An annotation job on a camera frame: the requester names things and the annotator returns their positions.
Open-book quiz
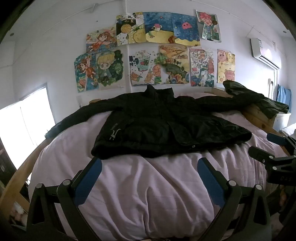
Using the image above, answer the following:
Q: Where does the blue hanging cloth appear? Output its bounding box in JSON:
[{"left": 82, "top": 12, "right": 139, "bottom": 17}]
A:
[{"left": 276, "top": 85, "right": 292, "bottom": 114}]

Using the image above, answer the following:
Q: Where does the orange landscape whale drawing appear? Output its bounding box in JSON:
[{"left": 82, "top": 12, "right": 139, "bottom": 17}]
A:
[{"left": 159, "top": 45, "right": 190, "bottom": 85}]

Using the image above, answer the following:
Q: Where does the blue sea fish drawing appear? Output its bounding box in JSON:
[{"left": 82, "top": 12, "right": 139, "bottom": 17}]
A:
[{"left": 143, "top": 12, "right": 174, "bottom": 43}]

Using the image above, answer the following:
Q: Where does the orange-haired figure blue drawing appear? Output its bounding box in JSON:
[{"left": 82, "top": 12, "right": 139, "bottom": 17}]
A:
[{"left": 74, "top": 53, "right": 99, "bottom": 93}]

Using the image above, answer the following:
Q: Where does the bright window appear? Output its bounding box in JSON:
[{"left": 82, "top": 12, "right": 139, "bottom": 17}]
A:
[{"left": 0, "top": 83, "right": 56, "bottom": 170}]

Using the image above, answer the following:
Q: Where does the red buildings drawing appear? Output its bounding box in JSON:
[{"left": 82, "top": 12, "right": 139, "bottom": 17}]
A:
[{"left": 189, "top": 47, "right": 215, "bottom": 88}]

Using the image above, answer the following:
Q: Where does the red-haired figure drawing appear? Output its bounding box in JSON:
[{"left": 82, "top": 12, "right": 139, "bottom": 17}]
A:
[{"left": 196, "top": 9, "right": 222, "bottom": 43}]

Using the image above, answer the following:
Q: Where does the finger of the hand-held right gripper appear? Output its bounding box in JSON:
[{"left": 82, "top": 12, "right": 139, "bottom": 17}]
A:
[
  {"left": 248, "top": 146, "right": 296, "bottom": 172},
  {"left": 266, "top": 132, "right": 296, "bottom": 149}
]

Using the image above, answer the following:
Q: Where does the black padded jacket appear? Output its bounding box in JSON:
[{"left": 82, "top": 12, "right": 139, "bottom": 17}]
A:
[{"left": 45, "top": 81, "right": 265, "bottom": 160}]

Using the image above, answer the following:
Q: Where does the white wall pipe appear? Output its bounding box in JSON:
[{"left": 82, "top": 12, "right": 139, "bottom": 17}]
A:
[{"left": 268, "top": 78, "right": 278, "bottom": 100}]

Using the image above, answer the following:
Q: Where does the wooden bed frame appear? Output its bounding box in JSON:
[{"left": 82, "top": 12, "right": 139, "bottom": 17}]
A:
[{"left": 0, "top": 87, "right": 290, "bottom": 223}]

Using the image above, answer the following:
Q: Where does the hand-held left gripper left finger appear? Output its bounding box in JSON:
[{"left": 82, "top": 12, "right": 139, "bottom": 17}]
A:
[{"left": 26, "top": 157, "right": 103, "bottom": 241}]

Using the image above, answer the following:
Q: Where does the white air conditioner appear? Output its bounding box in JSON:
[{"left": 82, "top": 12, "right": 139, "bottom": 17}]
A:
[{"left": 250, "top": 38, "right": 282, "bottom": 69}]

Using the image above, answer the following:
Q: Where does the turtles and cup drawing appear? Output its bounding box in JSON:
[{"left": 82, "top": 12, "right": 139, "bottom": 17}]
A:
[{"left": 129, "top": 47, "right": 163, "bottom": 86}]

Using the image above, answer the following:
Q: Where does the white storage box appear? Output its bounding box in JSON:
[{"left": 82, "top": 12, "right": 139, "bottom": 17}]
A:
[{"left": 273, "top": 112, "right": 296, "bottom": 138}]

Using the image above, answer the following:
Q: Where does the pink jellyfish drawing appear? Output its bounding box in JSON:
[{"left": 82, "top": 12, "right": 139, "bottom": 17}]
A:
[{"left": 171, "top": 12, "right": 201, "bottom": 47}]

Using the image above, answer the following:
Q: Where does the dark green cloth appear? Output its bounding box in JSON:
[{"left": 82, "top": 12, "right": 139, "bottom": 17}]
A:
[{"left": 254, "top": 96, "right": 290, "bottom": 119}]

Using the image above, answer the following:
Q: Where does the pink pigs yellow drawing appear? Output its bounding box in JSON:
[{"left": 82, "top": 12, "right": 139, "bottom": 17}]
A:
[{"left": 217, "top": 49, "right": 236, "bottom": 84}]

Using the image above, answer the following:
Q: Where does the pale pink bed sheet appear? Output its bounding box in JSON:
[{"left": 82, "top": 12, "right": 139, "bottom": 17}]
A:
[{"left": 30, "top": 93, "right": 287, "bottom": 241}]

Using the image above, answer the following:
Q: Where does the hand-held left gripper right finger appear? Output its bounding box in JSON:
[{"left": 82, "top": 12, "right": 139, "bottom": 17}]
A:
[{"left": 197, "top": 157, "right": 271, "bottom": 241}]

